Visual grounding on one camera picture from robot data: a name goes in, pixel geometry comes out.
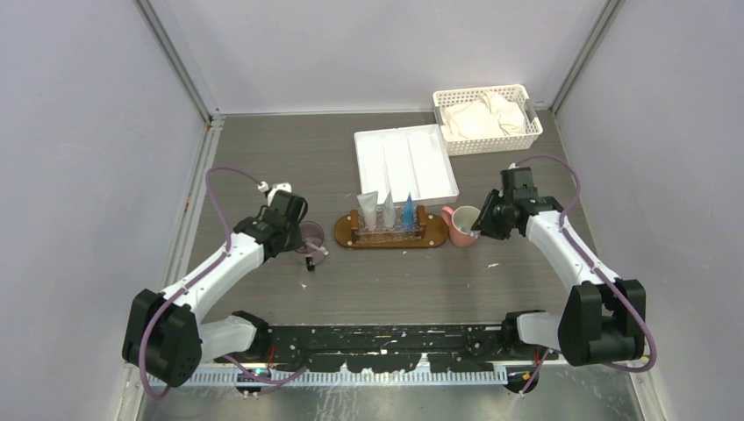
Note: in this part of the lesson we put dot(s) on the white plastic tray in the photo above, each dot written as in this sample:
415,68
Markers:
406,162

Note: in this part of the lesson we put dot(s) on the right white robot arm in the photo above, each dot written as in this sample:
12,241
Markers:
603,320

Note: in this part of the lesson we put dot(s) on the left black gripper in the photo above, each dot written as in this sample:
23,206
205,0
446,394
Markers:
292,245

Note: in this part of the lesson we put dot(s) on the white basket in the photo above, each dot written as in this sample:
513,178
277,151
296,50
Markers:
516,93

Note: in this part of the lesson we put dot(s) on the clear glass holder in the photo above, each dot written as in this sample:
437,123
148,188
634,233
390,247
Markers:
381,234

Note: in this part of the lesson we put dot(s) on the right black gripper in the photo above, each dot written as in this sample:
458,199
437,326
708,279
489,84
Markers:
484,223

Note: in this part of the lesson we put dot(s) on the pink mug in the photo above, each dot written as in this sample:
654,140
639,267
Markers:
459,222

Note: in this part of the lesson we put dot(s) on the brown wooden block back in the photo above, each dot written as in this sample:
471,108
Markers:
420,221

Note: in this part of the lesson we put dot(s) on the purple mug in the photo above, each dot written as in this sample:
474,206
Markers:
313,231

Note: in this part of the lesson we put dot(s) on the oval wooden tray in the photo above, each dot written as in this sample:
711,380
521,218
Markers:
430,232

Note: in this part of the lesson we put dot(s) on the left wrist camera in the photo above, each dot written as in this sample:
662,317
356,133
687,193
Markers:
269,191

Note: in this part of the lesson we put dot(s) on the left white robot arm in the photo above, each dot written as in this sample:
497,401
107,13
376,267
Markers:
166,336

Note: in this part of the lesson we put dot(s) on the blue toothpaste tube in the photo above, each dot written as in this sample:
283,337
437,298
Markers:
408,214

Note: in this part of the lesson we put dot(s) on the orange cap toothpaste tube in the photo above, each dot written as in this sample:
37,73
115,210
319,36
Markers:
368,203

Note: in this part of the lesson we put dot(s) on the white towels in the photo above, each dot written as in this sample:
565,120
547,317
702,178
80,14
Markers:
490,116

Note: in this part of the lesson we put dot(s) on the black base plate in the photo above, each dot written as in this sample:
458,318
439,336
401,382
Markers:
448,348

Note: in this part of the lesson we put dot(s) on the white toothpaste tube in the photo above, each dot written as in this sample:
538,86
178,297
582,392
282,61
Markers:
389,212

